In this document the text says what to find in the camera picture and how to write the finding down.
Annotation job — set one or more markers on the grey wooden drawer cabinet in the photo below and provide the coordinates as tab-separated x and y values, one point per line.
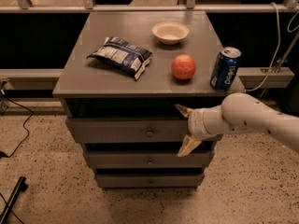
90	89

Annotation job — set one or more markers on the orange fruit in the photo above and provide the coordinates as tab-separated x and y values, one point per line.
183	67

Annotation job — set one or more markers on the grey top drawer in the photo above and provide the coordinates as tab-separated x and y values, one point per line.
127	130

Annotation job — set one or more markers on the grey middle drawer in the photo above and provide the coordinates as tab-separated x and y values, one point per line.
120	160

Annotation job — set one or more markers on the blue pepsi can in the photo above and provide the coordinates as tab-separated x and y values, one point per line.
225	68

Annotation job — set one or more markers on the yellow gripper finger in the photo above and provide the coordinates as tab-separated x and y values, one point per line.
184	110
190	143

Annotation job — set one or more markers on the white bowl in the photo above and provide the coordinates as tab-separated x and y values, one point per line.
170	33

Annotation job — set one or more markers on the black bar on floor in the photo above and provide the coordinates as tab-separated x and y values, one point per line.
20	186

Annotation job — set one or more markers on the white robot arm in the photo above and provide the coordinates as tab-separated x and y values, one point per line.
238	113

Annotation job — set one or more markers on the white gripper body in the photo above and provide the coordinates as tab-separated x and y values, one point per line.
196	124

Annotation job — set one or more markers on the grey bottom drawer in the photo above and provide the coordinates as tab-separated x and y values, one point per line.
148	181

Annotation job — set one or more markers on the grey drawer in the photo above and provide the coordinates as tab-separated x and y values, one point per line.
120	160
127	130
148	181

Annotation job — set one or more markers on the blue chip bag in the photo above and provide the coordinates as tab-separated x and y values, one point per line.
123	55

